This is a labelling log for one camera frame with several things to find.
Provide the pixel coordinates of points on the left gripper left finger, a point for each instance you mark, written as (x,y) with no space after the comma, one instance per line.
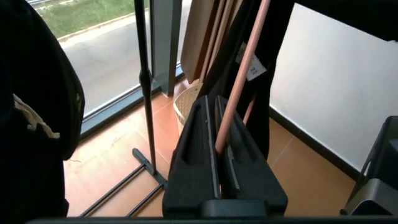
(189,186)

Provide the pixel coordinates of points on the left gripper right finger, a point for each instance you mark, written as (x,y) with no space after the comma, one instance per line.
(248,183)

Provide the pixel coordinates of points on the pink clothes hanger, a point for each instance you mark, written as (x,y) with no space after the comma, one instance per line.
(242,71)

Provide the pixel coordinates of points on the black shorts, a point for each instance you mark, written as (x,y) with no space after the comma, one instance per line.
(31,62)

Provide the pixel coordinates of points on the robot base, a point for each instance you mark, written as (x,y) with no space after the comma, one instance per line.
(373,193)

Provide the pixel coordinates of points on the white laundry basket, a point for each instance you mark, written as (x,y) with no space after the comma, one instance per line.
(186,102)

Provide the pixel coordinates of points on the black clothes rack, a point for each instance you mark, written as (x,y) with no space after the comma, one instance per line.
(144,77)

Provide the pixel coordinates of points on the beige curtain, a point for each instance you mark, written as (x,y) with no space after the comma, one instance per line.
(196,37)

